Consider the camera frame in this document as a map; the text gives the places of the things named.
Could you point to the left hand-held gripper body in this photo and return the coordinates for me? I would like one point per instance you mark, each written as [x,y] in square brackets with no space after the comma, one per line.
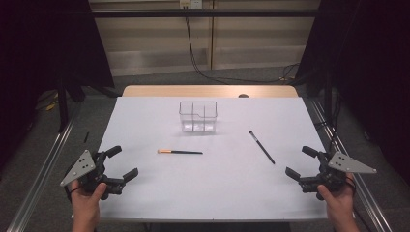
[79,169]

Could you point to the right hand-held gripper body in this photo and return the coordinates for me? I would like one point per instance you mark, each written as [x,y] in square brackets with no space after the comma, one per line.
[349,165]

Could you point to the black pen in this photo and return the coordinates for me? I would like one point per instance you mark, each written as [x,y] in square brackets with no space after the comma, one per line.
[261,147]

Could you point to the orange-tipped makeup brush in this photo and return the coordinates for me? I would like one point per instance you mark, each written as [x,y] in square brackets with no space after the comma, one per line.
[180,151]

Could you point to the clear plastic organizer box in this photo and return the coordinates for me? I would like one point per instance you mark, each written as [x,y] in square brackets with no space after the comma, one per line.
[198,116]

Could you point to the person's left hand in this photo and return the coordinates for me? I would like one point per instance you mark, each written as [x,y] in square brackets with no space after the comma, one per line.
[86,203]

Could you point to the person's right hand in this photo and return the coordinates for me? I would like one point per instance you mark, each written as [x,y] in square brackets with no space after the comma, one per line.
[338,199]

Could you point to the small black stick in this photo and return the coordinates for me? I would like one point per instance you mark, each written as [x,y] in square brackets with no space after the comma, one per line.
[86,137]

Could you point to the black metal stand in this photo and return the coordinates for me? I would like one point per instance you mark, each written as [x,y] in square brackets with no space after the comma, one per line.
[328,96]
[63,106]

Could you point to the white table cover board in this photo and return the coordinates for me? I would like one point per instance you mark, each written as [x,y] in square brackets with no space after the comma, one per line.
[209,187]

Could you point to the dark round table grommet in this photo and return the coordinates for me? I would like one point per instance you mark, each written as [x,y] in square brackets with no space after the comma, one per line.
[243,95]

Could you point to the wooden table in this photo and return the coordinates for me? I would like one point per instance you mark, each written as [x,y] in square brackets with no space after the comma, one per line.
[193,91]

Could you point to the black curtain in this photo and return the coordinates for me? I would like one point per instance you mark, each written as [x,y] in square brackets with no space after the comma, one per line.
[370,64]
[38,51]

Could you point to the aluminium floor rail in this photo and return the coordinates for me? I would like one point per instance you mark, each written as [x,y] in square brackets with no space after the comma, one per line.
[364,193]
[42,174]

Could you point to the black horizontal frame bar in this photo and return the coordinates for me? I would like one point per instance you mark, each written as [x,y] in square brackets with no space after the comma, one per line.
[206,13]

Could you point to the white wall socket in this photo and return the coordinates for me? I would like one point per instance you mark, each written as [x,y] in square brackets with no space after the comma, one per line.
[190,3]

